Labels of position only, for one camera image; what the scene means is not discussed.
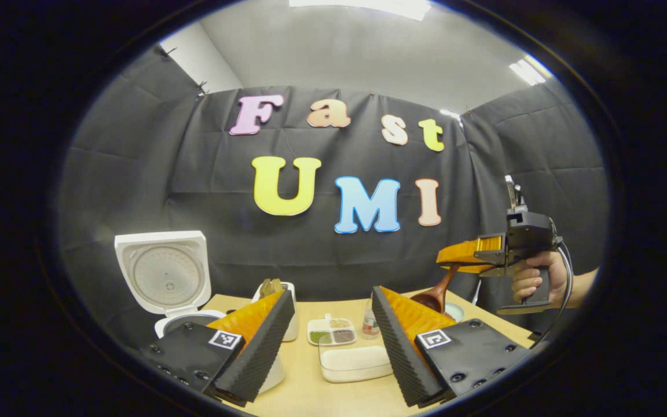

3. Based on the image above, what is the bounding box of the black backdrop cloth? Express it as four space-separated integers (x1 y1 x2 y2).
58 45 609 348

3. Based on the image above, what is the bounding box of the white divided grain dish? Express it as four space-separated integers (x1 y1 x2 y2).
307 314 358 346

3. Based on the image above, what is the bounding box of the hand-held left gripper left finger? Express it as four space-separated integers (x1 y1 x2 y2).
140 290 295 407

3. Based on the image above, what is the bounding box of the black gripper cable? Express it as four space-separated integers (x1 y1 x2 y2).
533 240 576 348

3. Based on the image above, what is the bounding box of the ceiling light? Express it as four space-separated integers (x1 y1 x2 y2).
509 55 553 86
289 0 431 21

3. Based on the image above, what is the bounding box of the white toaster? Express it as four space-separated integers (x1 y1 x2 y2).
251 281 299 342

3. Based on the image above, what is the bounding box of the small clear bottle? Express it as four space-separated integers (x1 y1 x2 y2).
362 298 380 338

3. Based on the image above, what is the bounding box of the brown wooden spoon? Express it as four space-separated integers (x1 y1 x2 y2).
411 264 461 314

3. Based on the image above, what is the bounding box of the clear rice container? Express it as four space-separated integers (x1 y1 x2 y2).
318 342 395 383

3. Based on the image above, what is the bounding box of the white rice cooker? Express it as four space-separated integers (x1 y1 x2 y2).
115 231 286 394

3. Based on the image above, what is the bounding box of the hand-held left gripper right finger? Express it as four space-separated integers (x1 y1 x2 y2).
371 286 534 408

